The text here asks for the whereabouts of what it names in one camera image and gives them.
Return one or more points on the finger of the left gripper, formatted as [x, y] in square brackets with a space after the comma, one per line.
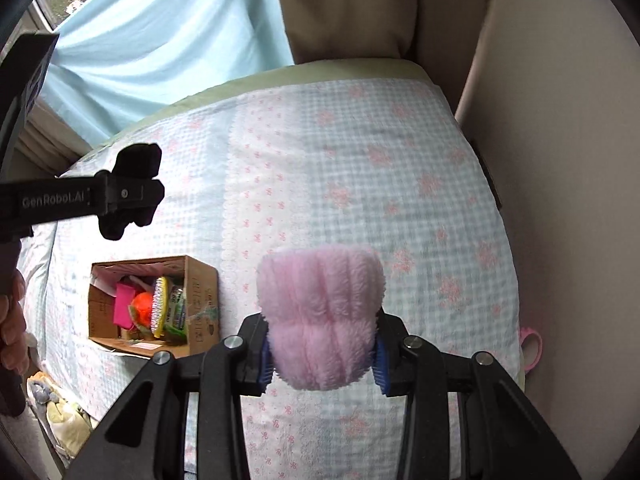
[139, 197]

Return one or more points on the beige pillow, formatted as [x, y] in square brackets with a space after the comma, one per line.
[441, 36]

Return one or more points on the magenta leather pouch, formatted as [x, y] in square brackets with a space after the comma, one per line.
[125, 293]

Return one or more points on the pink cup handle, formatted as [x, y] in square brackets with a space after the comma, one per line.
[532, 347]

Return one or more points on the cardboard box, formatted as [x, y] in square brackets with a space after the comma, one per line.
[200, 286]

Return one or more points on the green mattress sheet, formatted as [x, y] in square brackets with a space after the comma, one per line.
[307, 73]

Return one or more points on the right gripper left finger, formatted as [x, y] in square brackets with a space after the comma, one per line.
[255, 369]

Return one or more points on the green wet wipes pack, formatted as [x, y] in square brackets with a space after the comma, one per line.
[175, 321]

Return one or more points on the pink and blue bedspread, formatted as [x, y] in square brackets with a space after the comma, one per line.
[371, 162]

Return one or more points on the plush toys on floor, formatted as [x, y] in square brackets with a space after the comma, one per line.
[66, 424]

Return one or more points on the orange green fur pompom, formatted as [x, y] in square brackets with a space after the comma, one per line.
[140, 310]

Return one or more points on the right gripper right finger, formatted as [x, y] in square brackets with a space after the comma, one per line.
[392, 372]

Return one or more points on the person's left hand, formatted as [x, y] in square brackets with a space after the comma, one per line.
[14, 348]

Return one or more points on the light blue curtain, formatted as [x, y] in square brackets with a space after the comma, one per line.
[119, 61]

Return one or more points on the silver glitter yellow sponge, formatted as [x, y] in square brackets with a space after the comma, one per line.
[161, 292]

